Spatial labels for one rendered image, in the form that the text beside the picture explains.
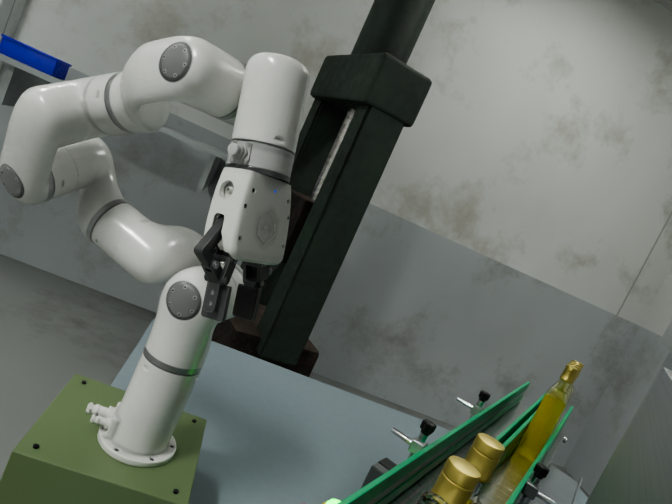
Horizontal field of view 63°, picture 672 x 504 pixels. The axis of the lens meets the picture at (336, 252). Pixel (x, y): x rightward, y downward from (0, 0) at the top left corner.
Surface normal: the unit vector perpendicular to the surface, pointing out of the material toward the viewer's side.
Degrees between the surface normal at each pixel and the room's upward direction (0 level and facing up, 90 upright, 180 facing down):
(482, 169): 90
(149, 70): 95
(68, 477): 90
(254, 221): 75
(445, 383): 90
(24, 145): 118
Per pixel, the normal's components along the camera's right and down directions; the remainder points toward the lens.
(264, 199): 0.84, 0.13
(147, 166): 0.13, 0.19
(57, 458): 0.42, -0.90
